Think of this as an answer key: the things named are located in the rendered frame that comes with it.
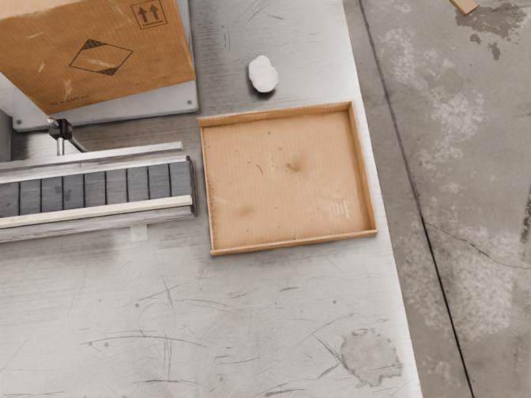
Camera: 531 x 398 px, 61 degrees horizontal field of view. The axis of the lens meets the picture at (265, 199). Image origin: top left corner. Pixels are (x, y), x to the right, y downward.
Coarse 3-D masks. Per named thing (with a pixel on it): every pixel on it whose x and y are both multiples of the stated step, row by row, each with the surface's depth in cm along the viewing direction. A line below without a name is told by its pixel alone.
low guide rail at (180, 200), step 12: (120, 204) 76; (132, 204) 76; (144, 204) 76; (156, 204) 76; (168, 204) 76; (180, 204) 77; (24, 216) 75; (36, 216) 75; (48, 216) 75; (60, 216) 75; (72, 216) 76; (84, 216) 77
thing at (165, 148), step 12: (168, 144) 74; (180, 144) 74; (60, 156) 73; (72, 156) 73; (84, 156) 73; (96, 156) 73; (108, 156) 73; (120, 156) 74; (132, 156) 74; (0, 168) 73; (12, 168) 73; (24, 168) 73
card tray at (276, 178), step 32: (224, 128) 88; (256, 128) 88; (288, 128) 88; (320, 128) 88; (352, 128) 87; (224, 160) 86; (256, 160) 86; (288, 160) 86; (320, 160) 86; (352, 160) 86; (224, 192) 85; (256, 192) 85; (288, 192) 85; (320, 192) 85; (352, 192) 85; (224, 224) 83; (256, 224) 83; (288, 224) 83; (320, 224) 83; (352, 224) 83
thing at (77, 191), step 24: (144, 168) 81; (168, 168) 81; (0, 192) 80; (24, 192) 80; (48, 192) 80; (72, 192) 80; (96, 192) 80; (120, 192) 80; (144, 192) 80; (168, 192) 80; (0, 216) 79; (96, 216) 79
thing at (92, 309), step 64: (192, 0) 96; (256, 0) 96; (320, 0) 96; (320, 64) 92; (128, 128) 89; (192, 128) 89; (0, 256) 82; (64, 256) 82; (128, 256) 82; (192, 256) 82; (256, 256) 82; (320, 256) 82; (384, 256) 82; (0, 320) 79; (64, 320) 79; (128, 320) 79; (192, 320) 79; (256, 320) 79; (320, 320) 79; (384, 320) 79; (0, 384) 76; (64, 384) 76; (128, 384) 76; (192, 384) 76; (256, 384) 76; (320, 384) 76; (384, 384) 76
